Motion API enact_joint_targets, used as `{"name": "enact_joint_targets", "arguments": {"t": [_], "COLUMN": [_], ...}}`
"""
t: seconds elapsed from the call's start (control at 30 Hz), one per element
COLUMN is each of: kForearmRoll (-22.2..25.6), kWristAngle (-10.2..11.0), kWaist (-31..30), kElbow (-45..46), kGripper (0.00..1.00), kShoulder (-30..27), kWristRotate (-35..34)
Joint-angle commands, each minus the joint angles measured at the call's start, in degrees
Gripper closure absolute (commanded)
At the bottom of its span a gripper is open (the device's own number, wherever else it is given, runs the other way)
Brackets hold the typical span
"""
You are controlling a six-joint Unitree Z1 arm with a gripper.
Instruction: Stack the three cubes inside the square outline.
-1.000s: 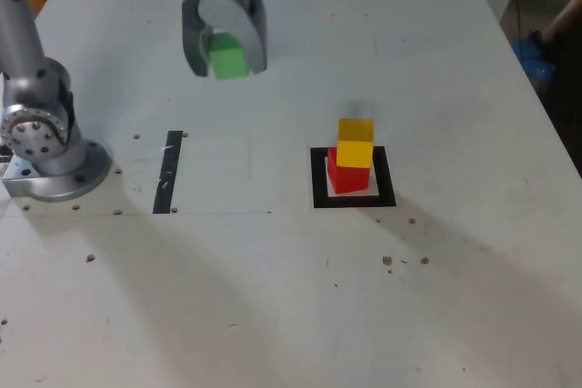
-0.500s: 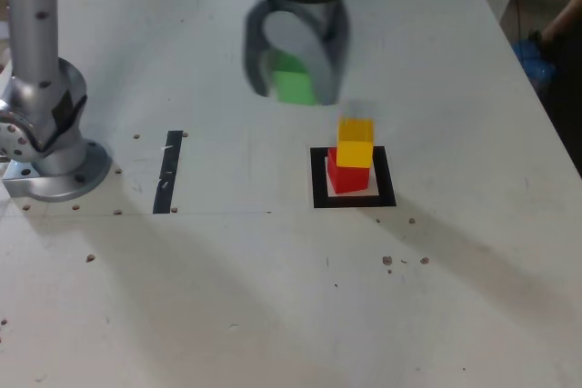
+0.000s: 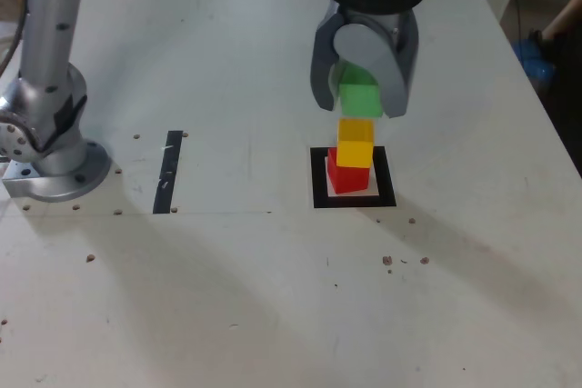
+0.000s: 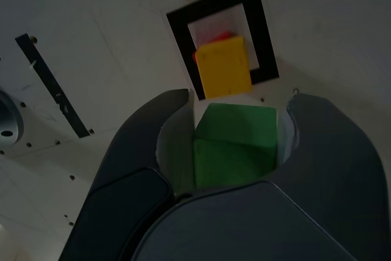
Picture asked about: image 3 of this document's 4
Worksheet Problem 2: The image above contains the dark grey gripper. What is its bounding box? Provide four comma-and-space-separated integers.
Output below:
310, 1, 420, 119

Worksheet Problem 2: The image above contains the green cube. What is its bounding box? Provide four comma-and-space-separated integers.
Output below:
338, 65, 384, 118

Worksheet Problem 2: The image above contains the yellow cube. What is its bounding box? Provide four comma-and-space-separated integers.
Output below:
335, 117, 376, 169

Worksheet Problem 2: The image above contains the red cube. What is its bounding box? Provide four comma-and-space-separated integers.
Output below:
326, 147, 372, 195

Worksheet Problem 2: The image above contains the black tape square outline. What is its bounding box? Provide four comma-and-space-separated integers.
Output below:
309, 145, 397, 210

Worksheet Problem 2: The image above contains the blue plastic container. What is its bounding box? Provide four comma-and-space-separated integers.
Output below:
511, 37, 557, 88

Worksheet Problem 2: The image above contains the black tape strip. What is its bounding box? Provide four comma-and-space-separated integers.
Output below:
153, 130, 184, 215

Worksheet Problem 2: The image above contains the person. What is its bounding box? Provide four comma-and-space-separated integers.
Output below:
527, 0, 582, 180

